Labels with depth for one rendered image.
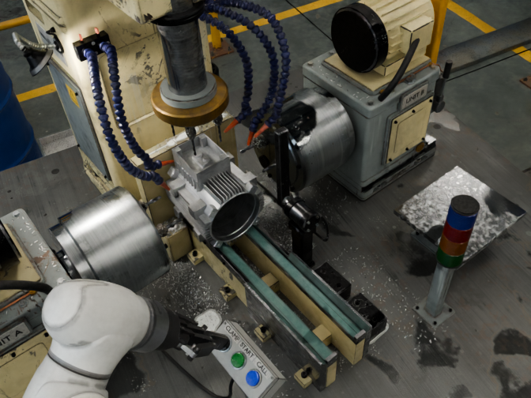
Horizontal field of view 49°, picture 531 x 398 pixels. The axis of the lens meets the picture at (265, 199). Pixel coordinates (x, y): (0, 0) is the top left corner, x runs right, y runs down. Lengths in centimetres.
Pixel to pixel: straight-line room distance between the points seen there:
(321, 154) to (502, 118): 210
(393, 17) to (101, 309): 110
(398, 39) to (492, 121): 193
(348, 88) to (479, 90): 213
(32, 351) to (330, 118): 92
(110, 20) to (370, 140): 77
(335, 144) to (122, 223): 61
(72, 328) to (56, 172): 126
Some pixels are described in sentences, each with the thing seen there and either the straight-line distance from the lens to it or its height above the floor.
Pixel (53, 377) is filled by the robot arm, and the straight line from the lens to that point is 94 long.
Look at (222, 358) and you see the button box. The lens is 124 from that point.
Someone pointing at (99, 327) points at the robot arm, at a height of 142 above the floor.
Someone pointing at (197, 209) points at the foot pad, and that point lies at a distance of 146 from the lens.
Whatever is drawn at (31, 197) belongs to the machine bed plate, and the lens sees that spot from 204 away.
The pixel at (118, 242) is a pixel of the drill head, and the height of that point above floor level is 114.
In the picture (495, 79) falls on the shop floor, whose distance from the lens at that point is 384.
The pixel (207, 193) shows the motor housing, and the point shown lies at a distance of 148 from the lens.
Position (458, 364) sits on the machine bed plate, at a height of 80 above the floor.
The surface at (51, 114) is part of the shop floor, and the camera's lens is 375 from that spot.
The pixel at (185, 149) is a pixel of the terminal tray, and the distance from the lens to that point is 155.
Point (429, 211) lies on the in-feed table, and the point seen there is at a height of 92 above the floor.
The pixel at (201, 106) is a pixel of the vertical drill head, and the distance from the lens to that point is 134.
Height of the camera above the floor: 215
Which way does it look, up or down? 47 degrees down
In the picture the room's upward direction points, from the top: 4 degrees counter-clockwise
